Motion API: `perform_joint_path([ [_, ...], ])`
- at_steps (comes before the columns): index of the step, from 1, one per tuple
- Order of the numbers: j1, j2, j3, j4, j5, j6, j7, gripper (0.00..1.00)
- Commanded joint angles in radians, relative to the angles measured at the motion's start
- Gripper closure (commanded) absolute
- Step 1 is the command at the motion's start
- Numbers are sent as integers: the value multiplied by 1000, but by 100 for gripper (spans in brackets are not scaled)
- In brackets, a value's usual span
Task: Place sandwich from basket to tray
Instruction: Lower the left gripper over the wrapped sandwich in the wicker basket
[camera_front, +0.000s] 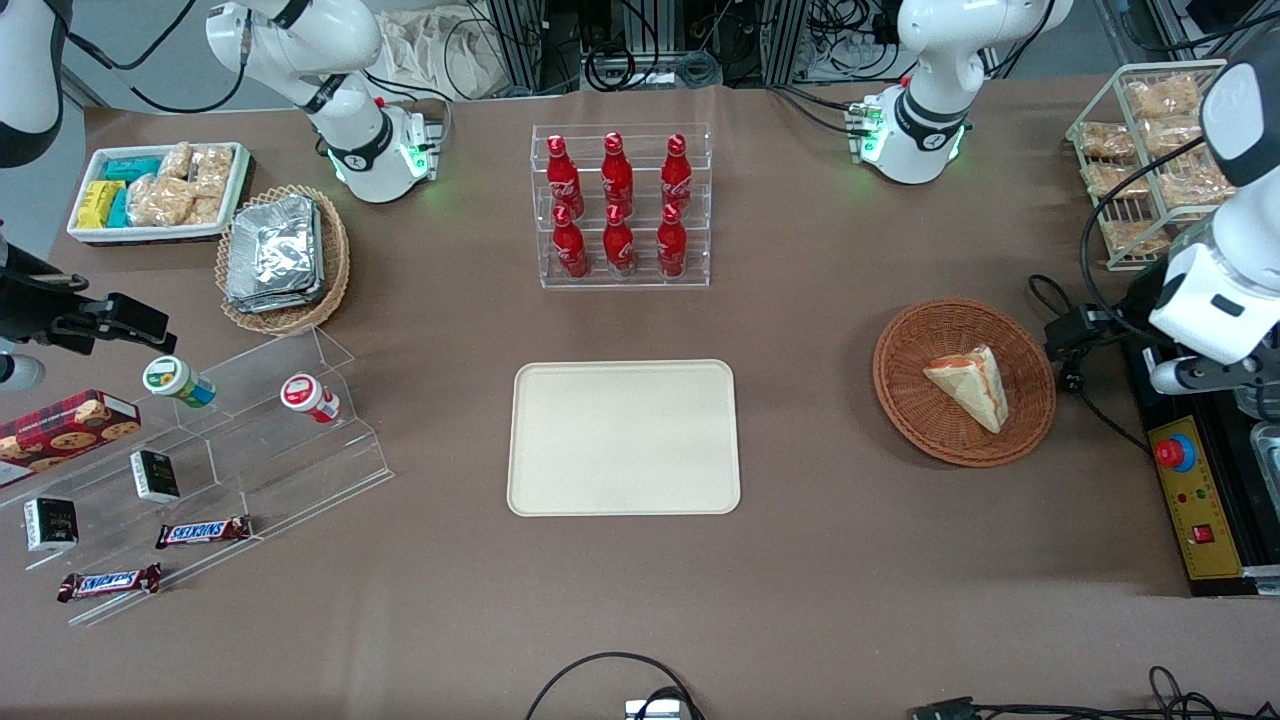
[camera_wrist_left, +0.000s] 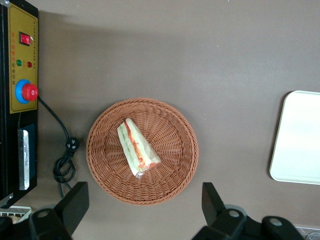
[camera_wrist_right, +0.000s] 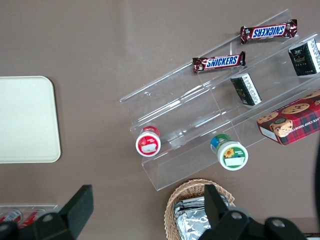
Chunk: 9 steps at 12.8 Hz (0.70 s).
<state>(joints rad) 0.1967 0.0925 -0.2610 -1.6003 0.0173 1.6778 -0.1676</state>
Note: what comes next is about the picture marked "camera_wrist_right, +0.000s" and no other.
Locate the Snickers chocolate bar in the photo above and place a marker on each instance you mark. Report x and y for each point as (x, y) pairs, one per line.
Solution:
(218, 62)
(268, 31)

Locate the clear acrylic bottle rack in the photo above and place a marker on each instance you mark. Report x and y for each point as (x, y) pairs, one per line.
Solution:
(50, 208)

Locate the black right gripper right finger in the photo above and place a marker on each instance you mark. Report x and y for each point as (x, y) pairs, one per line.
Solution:
(217, 210)

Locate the clear acrylic stepped display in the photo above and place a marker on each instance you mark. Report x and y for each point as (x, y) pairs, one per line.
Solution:
(175, 105)

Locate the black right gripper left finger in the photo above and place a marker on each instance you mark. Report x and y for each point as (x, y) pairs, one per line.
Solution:
(75, 207)

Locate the red cola bottle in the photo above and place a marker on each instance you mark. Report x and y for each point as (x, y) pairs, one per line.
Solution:
(7, 216)
(28, 218)

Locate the red-lidded white jar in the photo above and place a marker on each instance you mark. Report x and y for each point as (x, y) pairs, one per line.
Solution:
(148, 145)

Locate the cream plastic tray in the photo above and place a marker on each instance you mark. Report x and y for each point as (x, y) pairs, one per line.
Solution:
(25, 120)

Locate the silver foil packet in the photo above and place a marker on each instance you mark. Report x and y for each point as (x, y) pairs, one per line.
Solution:
(192, 202)
(192, 225)

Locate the light wicker basket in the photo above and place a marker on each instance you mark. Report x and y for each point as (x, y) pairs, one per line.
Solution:
(172, 207)

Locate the red tartan cookie box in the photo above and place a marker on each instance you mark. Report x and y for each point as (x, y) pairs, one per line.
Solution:
(295, 125)

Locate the green-lidded white jar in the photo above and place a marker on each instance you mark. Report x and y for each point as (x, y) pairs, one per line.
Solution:
(231, 155)

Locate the small black carton box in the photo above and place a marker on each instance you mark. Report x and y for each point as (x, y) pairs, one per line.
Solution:
(246, 90)
(303, 57)

